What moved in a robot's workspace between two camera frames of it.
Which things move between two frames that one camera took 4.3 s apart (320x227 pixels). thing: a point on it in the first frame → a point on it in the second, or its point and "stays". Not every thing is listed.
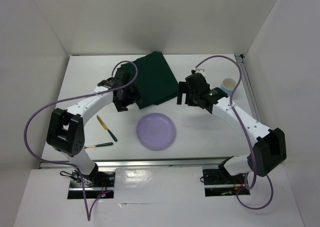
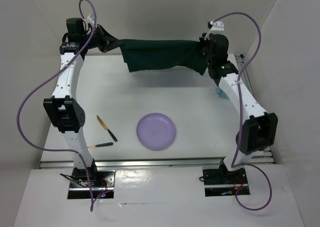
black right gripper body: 188,91 → 206,42
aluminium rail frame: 169,162 stays
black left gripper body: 130,97 → 98,40
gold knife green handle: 105,127 stays
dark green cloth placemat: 155,80 → 139,54
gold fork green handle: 98,145 stays
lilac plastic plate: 155,131 stays
